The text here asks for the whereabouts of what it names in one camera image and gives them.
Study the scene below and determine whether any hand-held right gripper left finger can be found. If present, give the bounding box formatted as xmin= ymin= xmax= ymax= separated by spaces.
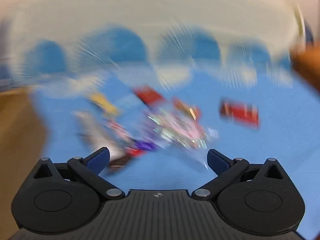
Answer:
xmin=32 ymin=147 xmax=125 ymax=201

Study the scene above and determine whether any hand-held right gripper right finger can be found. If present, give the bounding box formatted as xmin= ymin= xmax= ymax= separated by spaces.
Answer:
xmin=191 ymin=149 xmax=286 ymax=200

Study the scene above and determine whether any purple candy packet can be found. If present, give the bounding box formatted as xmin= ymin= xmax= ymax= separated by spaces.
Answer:
xmin=135 ymin=140 xmax=158 ymax=152

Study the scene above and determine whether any yellow snack packet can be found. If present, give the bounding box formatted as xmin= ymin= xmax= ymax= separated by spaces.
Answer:
xmin=90 ymin=94 xmax=119 ymax=115

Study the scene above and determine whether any dark brown snack bar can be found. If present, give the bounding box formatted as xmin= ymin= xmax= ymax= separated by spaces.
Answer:
xmin=106 ymin=154 xmax=133 ymax=176

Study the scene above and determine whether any silver white snack packet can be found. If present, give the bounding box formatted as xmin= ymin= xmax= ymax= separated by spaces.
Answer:
xmin=74 ymin=110 xmax=125 ymax=157

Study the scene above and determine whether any red and white snack bar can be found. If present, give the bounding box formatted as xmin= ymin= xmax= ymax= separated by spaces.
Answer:
xmin=219 ymin=98 xmax=261 ymax=130

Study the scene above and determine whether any pile of mixed snack packets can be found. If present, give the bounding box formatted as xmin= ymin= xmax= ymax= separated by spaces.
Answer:
xmin=142 ymin=97 xmax=219 ymax=152

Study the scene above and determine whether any brown blurred object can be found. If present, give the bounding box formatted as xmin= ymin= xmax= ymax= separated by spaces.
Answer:
xmin=290 ymin=44 xmax=320 ymax=92

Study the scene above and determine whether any white folded quilt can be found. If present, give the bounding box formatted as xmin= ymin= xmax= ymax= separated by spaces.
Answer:
xmin=12 ymin=0 xmax=309 ymax=65

